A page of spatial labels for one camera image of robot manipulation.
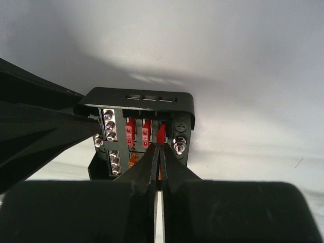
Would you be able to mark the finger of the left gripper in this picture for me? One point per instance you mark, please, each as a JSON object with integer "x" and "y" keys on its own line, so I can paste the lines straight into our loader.
{"x": 37, "y": 123}

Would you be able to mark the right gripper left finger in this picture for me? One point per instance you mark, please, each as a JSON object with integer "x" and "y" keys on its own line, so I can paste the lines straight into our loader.
{"x": 122, "y": 210}

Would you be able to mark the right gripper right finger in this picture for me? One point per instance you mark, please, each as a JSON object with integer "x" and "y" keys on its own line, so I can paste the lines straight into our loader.
{"x": 197, "y": 210}

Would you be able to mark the red blade fuse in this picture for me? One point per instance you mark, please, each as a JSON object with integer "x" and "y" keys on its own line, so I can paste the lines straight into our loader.
{"x": 146, "y": 133}
{"x": 161, "y": 135}
{"x": 130, "y": 132}

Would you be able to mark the black fuse box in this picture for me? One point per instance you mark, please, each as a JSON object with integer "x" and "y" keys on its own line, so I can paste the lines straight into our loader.
{"x": 112, "y": 108}

